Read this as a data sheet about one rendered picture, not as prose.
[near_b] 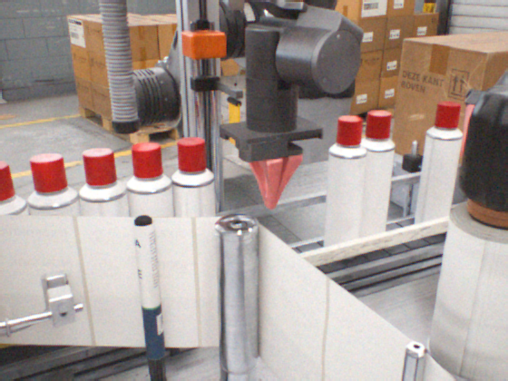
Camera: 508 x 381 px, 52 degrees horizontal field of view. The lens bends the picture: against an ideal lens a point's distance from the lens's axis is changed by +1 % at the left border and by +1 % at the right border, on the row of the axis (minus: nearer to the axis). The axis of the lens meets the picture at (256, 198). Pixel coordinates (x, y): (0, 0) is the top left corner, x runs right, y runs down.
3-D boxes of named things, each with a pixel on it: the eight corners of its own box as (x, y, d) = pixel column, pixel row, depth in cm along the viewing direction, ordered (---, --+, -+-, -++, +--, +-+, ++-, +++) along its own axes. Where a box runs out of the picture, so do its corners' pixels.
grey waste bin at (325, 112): (315, 185, 333) (319, 89, 308) (273, 166, 365) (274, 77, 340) (361, 170, 356) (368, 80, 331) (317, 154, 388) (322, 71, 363)
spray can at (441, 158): (429, 238, 82) (449, 109, 73) (406, 224, 86) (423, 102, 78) (454, 231, 84) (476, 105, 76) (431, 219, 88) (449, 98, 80)
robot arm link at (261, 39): (277, 14, 57) (234, 16, 54) (320, 18, 52) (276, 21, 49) (276, 78, 60) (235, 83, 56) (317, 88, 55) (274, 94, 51)
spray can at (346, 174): (336, 264, 74) (346, 125, 66) (316, 248, 79) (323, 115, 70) (365, 256, 76) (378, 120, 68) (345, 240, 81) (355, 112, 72)
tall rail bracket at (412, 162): (420, 241, 91) (434, 151, 84) (393, 224, 97) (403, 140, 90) (434, 238, 92) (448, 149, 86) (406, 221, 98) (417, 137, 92)
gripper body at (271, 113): (325, 143, 58) (328, 76, 55) (242, 156, 54) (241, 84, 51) (295, 129, 63) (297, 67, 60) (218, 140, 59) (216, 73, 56)
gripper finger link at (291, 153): (302, 214, 60) (305, 136, 56) (246, 227, 57) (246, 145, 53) (273, 194, 65) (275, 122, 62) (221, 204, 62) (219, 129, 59)
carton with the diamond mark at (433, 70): (464, 183, 110) (487, 52, 99) (389, 151, 130) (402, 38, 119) (561, 161, 122) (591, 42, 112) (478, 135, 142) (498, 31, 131)
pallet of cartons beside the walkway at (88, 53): (226, 130, 447) (223, 20, 411) (137, 149, 399) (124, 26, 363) (158, 104, 533) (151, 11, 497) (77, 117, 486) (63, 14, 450)
